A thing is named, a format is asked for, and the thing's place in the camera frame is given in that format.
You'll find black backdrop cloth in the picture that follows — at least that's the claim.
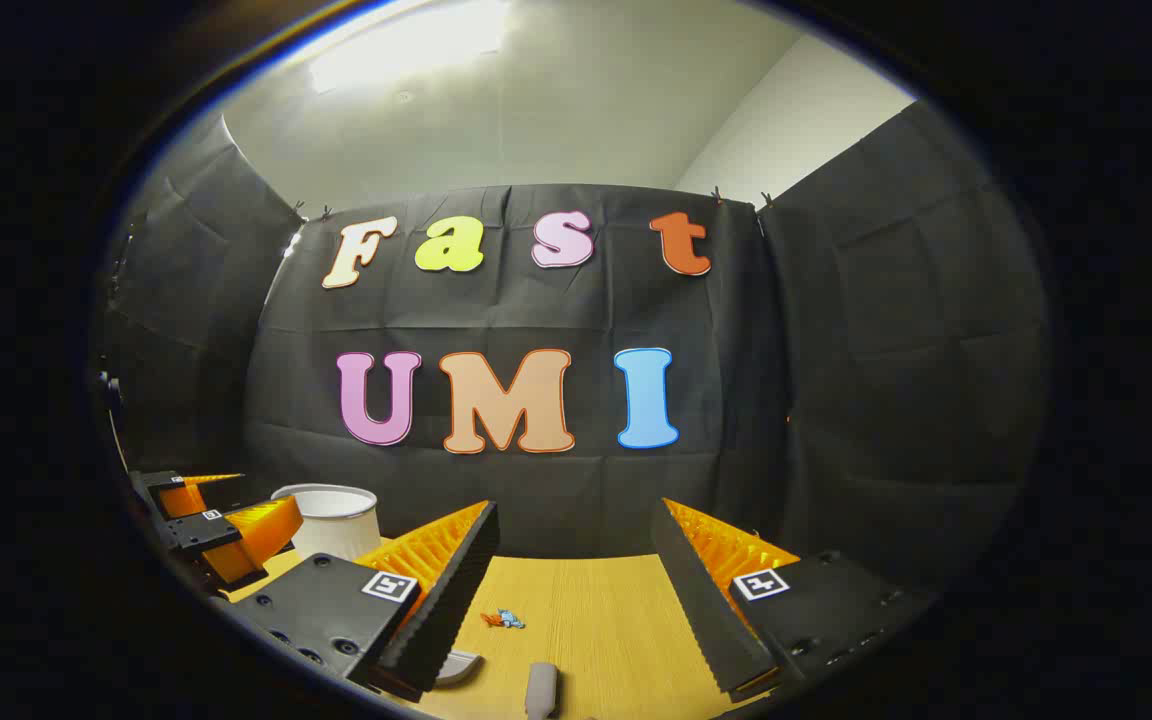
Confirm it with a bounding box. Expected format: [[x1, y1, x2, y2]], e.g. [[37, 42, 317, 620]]
[[96, 100, 1052, 601]]

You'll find grey plastic dustpan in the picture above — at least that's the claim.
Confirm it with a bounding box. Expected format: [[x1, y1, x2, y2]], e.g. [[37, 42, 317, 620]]
[[433, 650, 482, 689]]

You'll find wooden desktop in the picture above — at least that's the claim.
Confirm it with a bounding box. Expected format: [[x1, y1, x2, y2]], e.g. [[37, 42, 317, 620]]
[[226, 540, 767, 720]]

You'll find white ribbed garbage bin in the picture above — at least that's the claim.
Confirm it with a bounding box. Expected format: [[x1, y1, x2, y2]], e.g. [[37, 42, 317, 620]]
[[270, 484, 381, 563]]

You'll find small grey broom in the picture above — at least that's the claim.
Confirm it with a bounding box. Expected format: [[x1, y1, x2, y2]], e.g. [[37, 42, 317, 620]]
[[525, 661, 559, 720]]

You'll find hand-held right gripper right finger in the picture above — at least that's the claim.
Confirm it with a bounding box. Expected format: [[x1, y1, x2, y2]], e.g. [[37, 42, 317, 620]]
[[650, 497, 937, 703]]

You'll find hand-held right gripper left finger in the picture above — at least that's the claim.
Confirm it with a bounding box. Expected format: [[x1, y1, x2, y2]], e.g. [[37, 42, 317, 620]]
[[226, 500, 500, 703]]

